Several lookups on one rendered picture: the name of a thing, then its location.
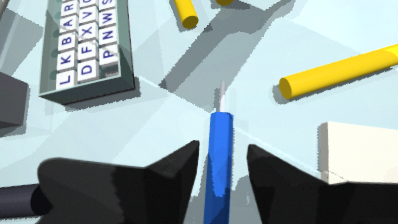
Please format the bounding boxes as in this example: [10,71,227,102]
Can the blue stylus with grey tip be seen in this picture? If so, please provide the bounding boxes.
[203,81,234,224]

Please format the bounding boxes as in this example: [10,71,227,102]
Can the dark grey cylinder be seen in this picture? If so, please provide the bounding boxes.
[0,183,48,219]

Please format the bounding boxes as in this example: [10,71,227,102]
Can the grey keyboard with white letter keys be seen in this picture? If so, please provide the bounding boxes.
[37,0,136,105]

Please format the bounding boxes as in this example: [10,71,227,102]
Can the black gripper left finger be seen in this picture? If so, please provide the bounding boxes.
[37,140,200,224]

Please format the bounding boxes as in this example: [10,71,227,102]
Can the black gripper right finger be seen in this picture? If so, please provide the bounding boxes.
[246,144,398,224]

